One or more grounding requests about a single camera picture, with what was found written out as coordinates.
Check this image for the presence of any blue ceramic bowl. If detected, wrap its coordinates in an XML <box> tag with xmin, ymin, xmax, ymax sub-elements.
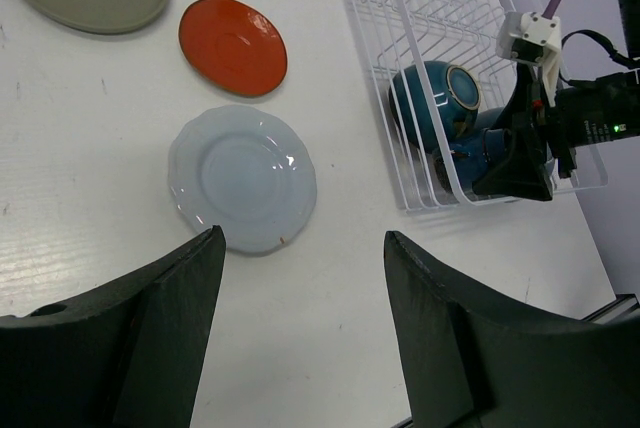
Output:
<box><xmin>473</xmin><ymin>107</ymin><xmax>555</xmax><ymax>177</ymax></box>

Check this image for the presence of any light blue scalloped plate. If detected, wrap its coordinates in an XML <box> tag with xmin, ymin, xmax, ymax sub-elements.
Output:
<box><xmin>168</xmin><ymin>104</ymin><xmax>317</xmax><ymax>256</ymax></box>

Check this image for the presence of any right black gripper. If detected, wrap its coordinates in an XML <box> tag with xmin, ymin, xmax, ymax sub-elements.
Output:
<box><xmin>472</xmin><ymin>65</ymin><xmax>639</xmax><ymax>202</ymax></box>

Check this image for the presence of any white wire dish rack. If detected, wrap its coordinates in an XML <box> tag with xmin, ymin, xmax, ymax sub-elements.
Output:
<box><xmin>339</xmin><ymin>0</ymin><xmax>610</xmax><ymax>214</ymax></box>

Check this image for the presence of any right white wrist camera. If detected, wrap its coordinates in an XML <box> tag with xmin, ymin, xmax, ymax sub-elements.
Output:
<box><xmin>496</xmin><ymin>11</ymin><xmax>562</xmax><ymax>107</ymax></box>

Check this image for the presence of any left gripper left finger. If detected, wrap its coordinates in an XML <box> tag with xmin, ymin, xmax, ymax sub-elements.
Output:
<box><xmin>1</xmin><ymin>227</ymin><xmax>226</xmax><ymax>427</ymax></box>

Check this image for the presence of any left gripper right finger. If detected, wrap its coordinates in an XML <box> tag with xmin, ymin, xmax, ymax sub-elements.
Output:
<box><xmin>383</xmin><ymin>231</ymin><xmax>639</xmax><ymax>427</ymax></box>

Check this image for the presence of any dark blue mug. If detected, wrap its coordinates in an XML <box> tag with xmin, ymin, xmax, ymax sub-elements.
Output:
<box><xmin>449</xmin><ymin>129</ymin><xmax>512</xmax><ymax>191</ymax></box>

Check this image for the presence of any beige interior dark bowl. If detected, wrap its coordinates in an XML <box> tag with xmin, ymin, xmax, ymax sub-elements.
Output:
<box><xmin>388</xmin><ymin>60</ymin><xmax>483</xmax><ymax>152</ymax></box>

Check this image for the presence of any orange saucer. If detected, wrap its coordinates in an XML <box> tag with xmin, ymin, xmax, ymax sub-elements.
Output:
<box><xmin>178</xmin><ymin>0</ymin><xmax>288</xmax><ymax>98</ymax></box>

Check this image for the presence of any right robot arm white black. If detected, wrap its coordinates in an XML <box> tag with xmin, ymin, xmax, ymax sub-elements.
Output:
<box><xmin>471</xmin><ymin>0</ymin><xmax>639</xmax><ymax>201</ymax></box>

